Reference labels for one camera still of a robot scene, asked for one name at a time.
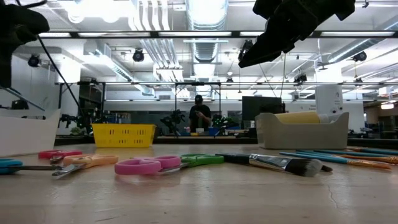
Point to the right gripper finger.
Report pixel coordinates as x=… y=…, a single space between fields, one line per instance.
x=267 y=46

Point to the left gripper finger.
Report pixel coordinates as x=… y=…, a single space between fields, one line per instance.
x=4 y=65

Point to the black background robot arm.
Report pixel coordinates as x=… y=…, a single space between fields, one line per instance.
x=224 y=121
x=174 y=119
x=68 y=118

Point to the black overhead rig beam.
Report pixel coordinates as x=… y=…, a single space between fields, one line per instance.
x=235 y=33

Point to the black monitor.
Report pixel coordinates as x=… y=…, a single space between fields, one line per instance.
x=261 y=109

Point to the white plastic bin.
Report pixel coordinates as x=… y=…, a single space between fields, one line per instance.
x=28 y=133

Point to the grey plastic bin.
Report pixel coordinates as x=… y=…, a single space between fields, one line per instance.
x=298 y=137

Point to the person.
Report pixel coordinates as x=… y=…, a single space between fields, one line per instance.
x=200 y=118

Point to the wide black paintbrush silver ferrule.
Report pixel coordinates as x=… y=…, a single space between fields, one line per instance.
x=270 y=161

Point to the yellow plastic mesh basket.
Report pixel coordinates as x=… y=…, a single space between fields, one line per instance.
x=124 y=135

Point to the black ceiling camera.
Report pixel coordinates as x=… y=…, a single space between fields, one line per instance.
x=33 y=60
x=138 y=55
x=360 y=56

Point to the black background rig frame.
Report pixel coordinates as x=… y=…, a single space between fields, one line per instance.
x=140 y=83

